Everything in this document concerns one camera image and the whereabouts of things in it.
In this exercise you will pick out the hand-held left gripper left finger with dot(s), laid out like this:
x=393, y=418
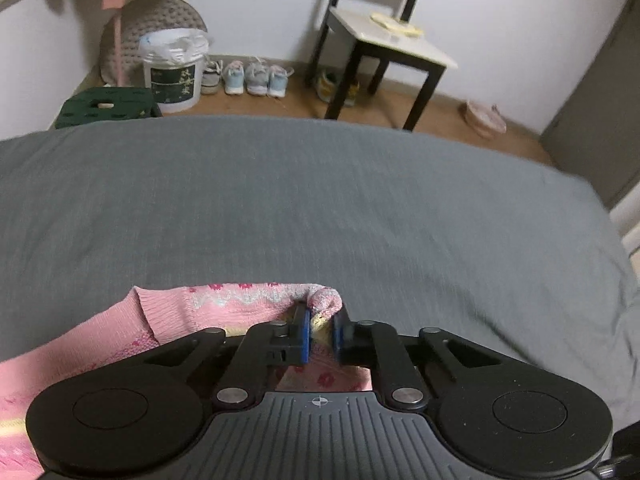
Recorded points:
x=301, y=332

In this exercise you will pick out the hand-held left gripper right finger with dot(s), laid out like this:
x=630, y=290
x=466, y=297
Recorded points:
x=339, y=335

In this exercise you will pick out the pink striped knit sweater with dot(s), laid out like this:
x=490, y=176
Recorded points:
x=90, y=340

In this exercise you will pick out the yellow sneaker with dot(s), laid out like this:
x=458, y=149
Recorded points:
x=325, y=86
x=352, y=94

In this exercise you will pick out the light blue sneaker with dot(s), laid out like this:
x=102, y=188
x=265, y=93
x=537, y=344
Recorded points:
x=280, y=82
x=234, y=79

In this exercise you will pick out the grey sneaker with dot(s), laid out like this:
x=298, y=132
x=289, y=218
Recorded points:
x=257, y=79

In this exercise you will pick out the pink slipper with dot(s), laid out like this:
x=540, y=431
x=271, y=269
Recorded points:
x=485, y=117

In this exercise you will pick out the white sneaker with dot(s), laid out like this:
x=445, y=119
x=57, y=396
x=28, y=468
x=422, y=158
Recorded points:
x=212, y=77

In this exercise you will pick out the white plastic bucket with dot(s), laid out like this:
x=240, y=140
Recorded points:
x=172, y=85

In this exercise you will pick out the white chair with black legs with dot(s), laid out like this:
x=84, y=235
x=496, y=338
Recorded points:
x=395, y=42

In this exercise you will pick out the dark green plastic stool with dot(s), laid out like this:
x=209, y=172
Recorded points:
x=90, y=110

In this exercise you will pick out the pale yellow cloth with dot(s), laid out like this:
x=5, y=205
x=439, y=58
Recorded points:
x=400, y=27

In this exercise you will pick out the grey door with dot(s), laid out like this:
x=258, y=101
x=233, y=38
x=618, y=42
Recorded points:
x=600, y=110

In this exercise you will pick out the grey knitted round cushion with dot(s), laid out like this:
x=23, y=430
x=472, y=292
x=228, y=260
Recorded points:
x=150, y=20

